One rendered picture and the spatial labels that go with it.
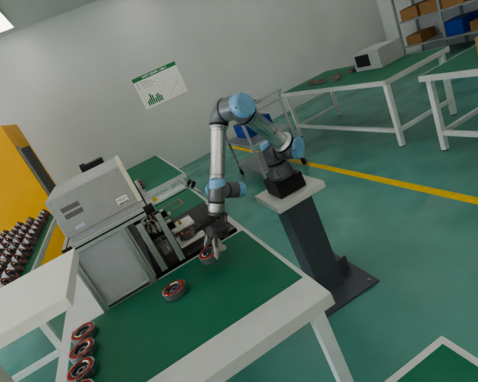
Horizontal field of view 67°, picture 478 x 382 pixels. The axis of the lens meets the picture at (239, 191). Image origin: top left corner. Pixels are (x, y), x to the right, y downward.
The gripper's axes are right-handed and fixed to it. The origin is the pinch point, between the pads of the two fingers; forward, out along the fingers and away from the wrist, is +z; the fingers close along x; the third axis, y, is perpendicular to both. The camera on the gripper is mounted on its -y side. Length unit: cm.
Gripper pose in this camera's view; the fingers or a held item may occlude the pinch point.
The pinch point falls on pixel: (209, 255)
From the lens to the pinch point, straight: 167.5
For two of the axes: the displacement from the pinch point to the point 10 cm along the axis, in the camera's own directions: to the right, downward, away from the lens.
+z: -0.5, 9.9, 1.3
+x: -4.6, -1.4, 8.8
